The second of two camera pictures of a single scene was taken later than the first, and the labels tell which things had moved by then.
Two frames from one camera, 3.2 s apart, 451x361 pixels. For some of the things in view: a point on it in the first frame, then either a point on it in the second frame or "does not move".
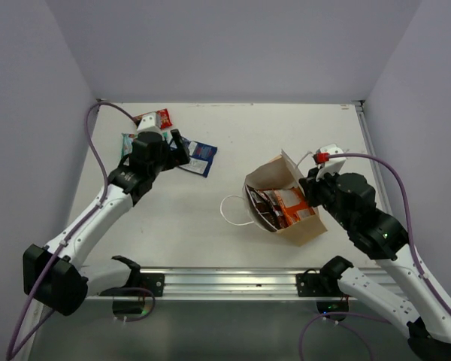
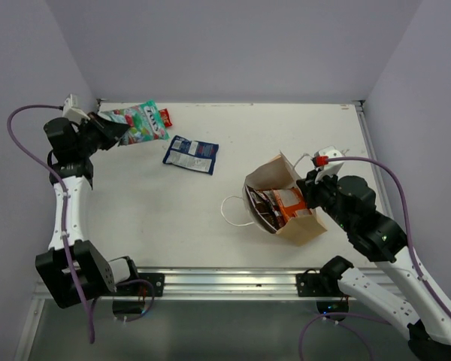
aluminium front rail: x=240 y=282 does not move
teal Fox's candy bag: x=127 y=140 -> x=144 y=121
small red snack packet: x=164 y=118 does not move
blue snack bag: x=201 y=156 does not move
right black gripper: x=310 y=183 does not move
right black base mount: x=330 y=298 does not move
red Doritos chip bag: x=271 y=198 -> x=263 y=206
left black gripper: x=177 y=157 -> x=110 y=131
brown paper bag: x=276 y=201 does not move
